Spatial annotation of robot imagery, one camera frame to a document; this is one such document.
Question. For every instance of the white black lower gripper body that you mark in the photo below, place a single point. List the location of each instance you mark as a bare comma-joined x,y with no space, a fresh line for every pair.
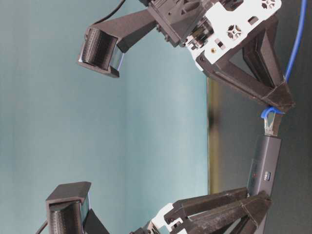
153,226

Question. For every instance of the white black upper gripper body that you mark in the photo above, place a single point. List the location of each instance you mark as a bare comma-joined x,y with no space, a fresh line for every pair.
212,27

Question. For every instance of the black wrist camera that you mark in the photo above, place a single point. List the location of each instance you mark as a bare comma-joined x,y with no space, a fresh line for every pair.
106,42
69,212

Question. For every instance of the black upper wrist camera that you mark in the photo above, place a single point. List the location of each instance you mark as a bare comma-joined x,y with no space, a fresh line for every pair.
106,42

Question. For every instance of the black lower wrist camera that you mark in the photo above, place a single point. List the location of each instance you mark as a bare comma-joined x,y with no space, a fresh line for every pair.
69,212

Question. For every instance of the dark grey USB hub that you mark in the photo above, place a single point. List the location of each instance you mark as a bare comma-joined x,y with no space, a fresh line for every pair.
264,164

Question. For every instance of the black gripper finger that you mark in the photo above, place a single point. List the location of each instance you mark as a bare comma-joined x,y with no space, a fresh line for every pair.
191,206
250,211
224,71
260,56

